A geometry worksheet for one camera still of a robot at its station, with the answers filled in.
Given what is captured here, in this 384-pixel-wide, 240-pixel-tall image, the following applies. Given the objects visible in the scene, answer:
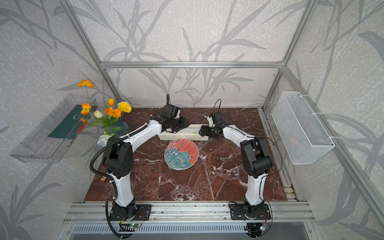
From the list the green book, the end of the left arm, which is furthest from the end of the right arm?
the green book

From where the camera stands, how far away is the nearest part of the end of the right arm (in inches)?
28.6

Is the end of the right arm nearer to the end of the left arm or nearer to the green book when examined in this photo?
the end of the left arm
